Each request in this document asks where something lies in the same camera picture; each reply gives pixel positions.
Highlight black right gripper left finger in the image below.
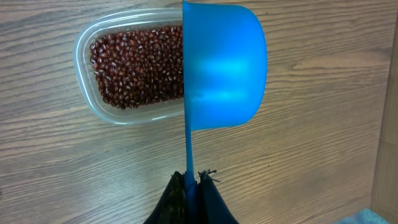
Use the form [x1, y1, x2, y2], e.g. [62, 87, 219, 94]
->
[144, 171, 187, 224]

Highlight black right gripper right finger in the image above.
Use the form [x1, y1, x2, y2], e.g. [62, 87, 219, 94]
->
[197, 169, 239, 224]

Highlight blue plastic measuring scoop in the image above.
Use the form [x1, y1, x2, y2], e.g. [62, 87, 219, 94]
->
[182, 1, 267, 223]

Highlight red beans in container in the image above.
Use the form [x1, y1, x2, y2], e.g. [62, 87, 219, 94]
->
[89, 26, 184, 110]

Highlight clear plastic bean container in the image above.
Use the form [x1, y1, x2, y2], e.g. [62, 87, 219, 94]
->
[73, 7, 184, 125]

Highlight blue cloth corner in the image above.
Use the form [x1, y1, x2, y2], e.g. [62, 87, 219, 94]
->
[335, 208, 390, 224]

